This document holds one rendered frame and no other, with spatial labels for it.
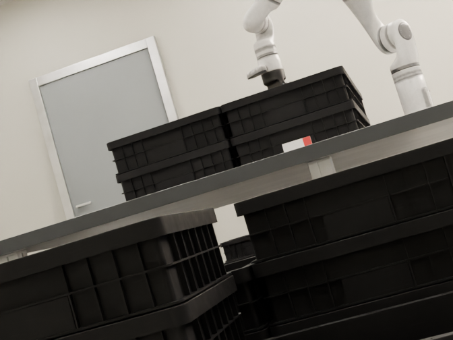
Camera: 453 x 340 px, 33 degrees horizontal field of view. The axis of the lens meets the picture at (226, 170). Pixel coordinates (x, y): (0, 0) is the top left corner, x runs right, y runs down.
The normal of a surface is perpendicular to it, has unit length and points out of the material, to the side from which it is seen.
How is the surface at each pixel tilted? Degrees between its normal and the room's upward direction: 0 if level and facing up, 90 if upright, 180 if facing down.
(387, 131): 90
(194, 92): 90
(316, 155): 90
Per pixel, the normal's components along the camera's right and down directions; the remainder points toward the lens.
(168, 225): 0.94, -0.29
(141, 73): -0.22, -0.01
